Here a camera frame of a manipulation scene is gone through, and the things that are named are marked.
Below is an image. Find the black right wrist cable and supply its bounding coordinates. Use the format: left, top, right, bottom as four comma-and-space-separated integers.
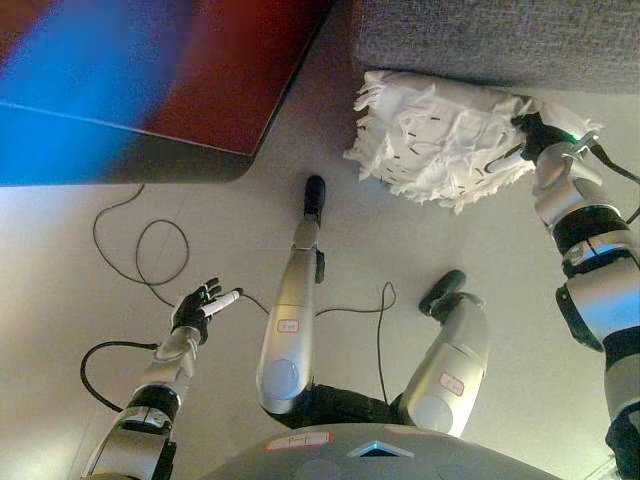
574, 133, 640, 226

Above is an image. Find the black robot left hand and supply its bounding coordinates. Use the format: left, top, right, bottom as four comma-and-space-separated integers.
169, 277, 245, 346

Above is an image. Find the silver robot leg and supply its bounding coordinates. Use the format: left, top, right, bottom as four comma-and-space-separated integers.
255, 174, 328, 417
393, 269, 490, 440

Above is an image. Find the white fringed pillow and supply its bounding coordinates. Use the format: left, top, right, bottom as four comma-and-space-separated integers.
342, 69, 607, 216

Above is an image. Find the dark wooden table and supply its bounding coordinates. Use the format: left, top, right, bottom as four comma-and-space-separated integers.
0, 0, 337, 187

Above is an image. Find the silver robot right leg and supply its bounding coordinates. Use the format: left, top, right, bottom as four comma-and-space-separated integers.
393, 269, 490, 440

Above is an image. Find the grey robot torso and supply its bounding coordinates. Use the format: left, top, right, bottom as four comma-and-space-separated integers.
207, 383, 564, 480

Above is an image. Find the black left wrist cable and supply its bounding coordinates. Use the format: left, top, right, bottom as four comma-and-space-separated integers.
79, 340, 161, 414

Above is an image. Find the grey fabric armchair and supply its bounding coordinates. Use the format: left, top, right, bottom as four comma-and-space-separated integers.
351, 0, 640, 97

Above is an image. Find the silver robot left leg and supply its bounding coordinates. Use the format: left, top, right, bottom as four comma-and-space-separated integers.
255, 174, 328, 417

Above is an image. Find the thin black floor cable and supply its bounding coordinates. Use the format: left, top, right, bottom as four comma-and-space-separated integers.
92, 183, 398, 407

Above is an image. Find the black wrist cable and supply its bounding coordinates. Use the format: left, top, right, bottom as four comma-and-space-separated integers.
574, 133, 640, 226
79, 340, 161, 414

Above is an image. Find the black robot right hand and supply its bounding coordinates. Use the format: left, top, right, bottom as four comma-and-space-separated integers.
483, 112, 577, 175

